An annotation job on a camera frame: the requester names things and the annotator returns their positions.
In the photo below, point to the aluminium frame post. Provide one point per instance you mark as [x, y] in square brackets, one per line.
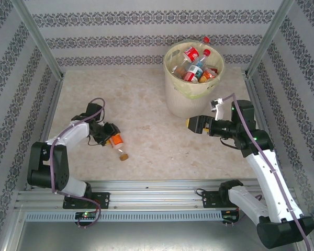
[269, 34]
[36, 34]

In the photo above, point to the orange label plastic bottle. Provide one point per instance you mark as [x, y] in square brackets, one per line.
[117, 139]

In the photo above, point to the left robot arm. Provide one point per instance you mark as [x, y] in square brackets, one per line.
[68, 133]

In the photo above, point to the clear bottle orange label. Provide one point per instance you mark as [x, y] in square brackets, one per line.
[179, 69]

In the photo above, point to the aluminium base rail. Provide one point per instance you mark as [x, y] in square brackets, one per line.
[159, 196]

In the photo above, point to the small control board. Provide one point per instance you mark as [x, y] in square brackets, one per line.
[86, 215]
[229, 215]

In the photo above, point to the grey metal front panel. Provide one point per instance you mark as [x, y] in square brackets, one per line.
[159, 238]

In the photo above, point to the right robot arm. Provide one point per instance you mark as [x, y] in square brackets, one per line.
[272, 177]

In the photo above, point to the white ribbed plastic bin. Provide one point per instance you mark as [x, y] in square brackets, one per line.
[183, 107]

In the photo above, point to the large red label bottle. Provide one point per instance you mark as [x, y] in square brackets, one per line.
[196, 70]

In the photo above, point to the aluminium side rail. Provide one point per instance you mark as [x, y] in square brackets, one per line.
[51, 104]
[252, 89]

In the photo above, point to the black mounting plate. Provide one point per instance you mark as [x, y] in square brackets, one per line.
[103, 200]
[209, 200]

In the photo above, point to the small red label bottle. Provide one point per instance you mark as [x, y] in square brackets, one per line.
[191, 53]

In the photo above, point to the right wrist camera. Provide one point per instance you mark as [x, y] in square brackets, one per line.
[219, 111]

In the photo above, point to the orange juice bottle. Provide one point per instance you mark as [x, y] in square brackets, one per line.
[206, 75]

